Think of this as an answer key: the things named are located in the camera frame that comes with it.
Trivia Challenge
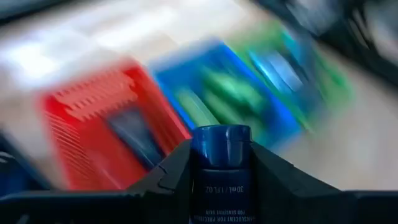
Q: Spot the green plastic basket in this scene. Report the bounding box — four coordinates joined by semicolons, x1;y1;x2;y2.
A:
229;21;355;131

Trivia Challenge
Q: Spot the red plastic basket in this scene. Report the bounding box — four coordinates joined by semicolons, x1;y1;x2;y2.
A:
40;60;192;191

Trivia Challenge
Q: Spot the blue plastic basket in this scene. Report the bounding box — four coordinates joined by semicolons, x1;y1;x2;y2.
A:
149;39;304;150

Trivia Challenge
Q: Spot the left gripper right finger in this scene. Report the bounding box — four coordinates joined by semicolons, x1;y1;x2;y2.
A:
250;141;348;224

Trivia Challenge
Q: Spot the dark battery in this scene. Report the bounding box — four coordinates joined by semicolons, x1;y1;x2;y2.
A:
107;108;164;170

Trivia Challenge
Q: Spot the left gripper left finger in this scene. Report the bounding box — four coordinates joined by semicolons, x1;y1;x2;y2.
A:
127;139;193;224

